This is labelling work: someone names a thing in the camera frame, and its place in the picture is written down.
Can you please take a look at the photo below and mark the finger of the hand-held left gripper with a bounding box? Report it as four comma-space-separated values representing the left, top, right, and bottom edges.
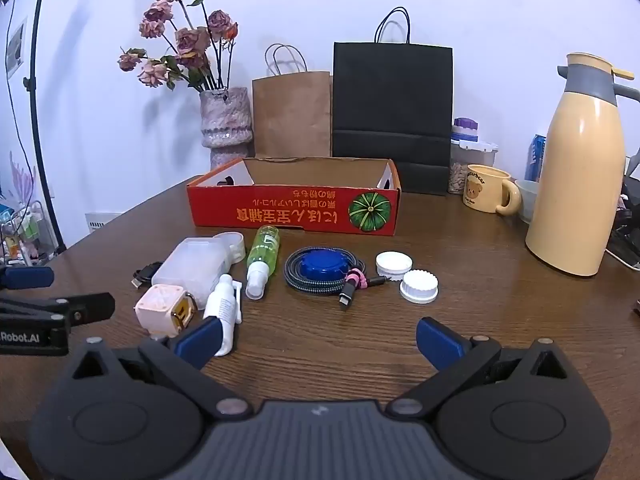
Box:
0, 292, 117, 330
0, 265, 56, 291

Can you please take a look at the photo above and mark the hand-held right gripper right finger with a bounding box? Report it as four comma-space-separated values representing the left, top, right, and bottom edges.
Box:
387, 316, 571, 417

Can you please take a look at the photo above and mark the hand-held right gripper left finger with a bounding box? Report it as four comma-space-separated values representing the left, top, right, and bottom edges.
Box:
67, 316, 251, 417

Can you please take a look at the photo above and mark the white spray bottle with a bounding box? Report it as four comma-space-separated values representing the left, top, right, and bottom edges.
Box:
202, 274, 245, 357

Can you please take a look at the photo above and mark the white yellow charger plug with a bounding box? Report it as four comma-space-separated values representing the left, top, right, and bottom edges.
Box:
134, 284, 197, 339

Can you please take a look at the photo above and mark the black usb cable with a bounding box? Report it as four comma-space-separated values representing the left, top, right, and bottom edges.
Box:
131, 261, 166, 291

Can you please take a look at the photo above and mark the green spray bottle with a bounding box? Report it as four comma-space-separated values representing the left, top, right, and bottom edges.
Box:
245, 225, 281, 301

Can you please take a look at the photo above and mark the braided charging cable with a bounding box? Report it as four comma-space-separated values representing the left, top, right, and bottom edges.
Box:
284, 246, 392, 311

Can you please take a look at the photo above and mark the red cardboard box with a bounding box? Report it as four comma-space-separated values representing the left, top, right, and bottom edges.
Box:
187, 156, 402, 237

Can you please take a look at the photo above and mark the ribbed white jar lid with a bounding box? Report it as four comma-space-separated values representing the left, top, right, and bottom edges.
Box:
399, 270, 440, 304

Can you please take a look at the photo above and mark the white printed board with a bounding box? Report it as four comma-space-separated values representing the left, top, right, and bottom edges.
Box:
85, 211, 121, 234

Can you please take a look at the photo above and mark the smooth white jar lid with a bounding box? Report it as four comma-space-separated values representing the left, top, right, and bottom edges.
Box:
376, 251, 414, 281

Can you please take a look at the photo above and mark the white round container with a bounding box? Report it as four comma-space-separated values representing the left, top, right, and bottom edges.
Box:
212, 231, 247, 263

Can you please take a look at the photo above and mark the blue round disc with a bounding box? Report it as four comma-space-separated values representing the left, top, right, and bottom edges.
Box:
299, 249, 348, 282

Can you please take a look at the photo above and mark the yellow bear mug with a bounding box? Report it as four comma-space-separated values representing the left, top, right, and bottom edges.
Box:
462, 164, 522, 216

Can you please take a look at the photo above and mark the clear glass bowl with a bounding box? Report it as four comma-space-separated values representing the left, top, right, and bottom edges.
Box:
515, 179, 541, 225

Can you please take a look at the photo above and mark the clear food container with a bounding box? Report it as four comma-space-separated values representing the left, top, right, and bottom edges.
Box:
447, 137, 499, 195

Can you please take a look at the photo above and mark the black light stand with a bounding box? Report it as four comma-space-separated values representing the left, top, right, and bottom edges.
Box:
0, 0, 69, 257

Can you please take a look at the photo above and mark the blue drink can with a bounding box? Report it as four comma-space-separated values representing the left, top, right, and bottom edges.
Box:
530, 134, 549, 183

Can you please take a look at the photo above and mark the small purple white jar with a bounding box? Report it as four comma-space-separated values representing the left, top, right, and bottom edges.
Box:
451, 117, 481, 144

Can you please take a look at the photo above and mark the black device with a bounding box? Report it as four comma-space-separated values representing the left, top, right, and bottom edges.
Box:
612, 150, 640, 261

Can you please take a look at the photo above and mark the yellow thermos jug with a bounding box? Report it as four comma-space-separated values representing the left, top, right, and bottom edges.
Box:
525, 52, 640, 277

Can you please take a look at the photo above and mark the purple marbled ceramic vase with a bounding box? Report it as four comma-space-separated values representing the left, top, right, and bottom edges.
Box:
199, 86, 252, 171

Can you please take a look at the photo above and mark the brown paper bag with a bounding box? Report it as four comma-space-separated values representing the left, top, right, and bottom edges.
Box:
251, 43, 333, 159

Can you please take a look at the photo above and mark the black paper bag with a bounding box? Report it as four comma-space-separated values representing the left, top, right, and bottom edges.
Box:
332, 7, 455, 196

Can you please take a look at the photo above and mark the dried pink rose bouquet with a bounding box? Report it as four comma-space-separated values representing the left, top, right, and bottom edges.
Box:
117, 0, 240, 93

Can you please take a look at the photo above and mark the wire rack with small items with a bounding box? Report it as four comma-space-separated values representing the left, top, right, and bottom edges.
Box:
0, 200, 58, 266

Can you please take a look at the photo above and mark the purple flower wall sticker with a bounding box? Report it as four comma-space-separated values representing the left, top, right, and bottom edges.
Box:
7, 150, 38, 202

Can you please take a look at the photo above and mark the white cable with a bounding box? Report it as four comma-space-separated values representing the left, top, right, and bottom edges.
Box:
605, 247, 640, 270

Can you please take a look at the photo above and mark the wall picture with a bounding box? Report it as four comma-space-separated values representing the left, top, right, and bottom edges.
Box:
5, 16, 29, 80

